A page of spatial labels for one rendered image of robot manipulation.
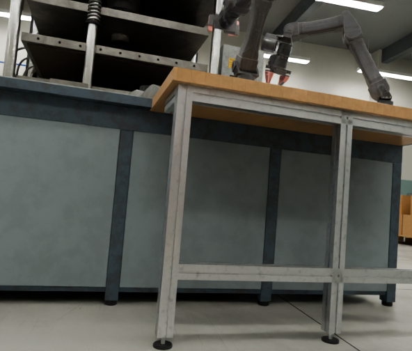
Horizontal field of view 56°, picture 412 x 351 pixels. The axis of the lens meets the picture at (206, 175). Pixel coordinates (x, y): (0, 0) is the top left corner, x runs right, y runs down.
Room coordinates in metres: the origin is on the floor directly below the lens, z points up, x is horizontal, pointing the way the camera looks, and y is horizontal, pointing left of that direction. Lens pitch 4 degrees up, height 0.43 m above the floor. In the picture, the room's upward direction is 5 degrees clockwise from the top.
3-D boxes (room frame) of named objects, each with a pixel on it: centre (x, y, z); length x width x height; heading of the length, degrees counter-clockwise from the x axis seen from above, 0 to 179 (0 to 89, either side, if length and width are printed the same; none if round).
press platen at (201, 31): (2.64, 0.68, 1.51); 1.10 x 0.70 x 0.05; 106
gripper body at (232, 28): (1.62, -0.04, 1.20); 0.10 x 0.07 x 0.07; 106
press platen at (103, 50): (2.63, 0.67, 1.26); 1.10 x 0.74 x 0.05; 106
